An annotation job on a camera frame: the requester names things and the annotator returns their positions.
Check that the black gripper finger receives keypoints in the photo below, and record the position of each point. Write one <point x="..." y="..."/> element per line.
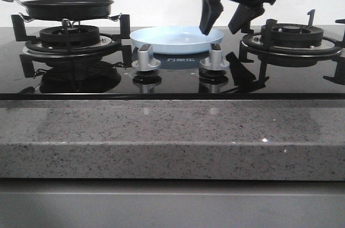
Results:
<point x="241" y="20"/>

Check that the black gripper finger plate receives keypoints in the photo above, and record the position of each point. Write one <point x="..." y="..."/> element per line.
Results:
<point x="211" y="10"/>

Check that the light blue plate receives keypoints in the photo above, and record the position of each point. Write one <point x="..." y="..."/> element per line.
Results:
<point x="176" y="39"/>

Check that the black frying pan green handle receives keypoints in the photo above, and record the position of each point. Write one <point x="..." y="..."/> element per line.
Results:
<point x="58" y="10"/>

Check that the right black pan support grate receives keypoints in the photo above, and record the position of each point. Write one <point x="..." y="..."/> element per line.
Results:
<point x="269" y="34"/>

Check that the black pan support grate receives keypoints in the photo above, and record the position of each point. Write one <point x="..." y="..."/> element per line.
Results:
<point x="269" y="34"/>
<point x="20" y="32"/>

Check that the right silver stove knob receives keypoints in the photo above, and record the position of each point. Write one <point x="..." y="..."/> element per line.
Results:
<point x="215" y="60"/>

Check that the silver stove knob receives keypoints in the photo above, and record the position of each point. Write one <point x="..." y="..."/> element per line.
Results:
<point x="145" y="59"/>
<point x="215" y="60"/>

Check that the right black gas burner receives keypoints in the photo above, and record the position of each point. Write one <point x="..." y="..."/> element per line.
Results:
<point x="295" y="34"/>

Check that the black gas burner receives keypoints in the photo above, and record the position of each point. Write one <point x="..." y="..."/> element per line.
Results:
<point x="82" y="41"/>
<point x="295" y="34"/>

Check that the left silver stove knob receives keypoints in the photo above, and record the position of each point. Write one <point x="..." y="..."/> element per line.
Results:
<point x="145" y="59"/>

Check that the left black pan support grate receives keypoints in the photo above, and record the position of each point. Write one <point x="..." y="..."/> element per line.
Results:
<point x="20" y="32"/>

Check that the left black gas burner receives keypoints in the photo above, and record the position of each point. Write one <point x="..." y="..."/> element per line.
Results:
<point x="82" y="41"/>

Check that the black glass gas cooktop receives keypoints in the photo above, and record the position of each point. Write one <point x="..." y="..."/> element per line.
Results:
<point x="251" y="74"/>

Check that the grey cabinet drawer front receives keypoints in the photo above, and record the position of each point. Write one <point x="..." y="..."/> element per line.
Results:
<point x="71" y="203"/>

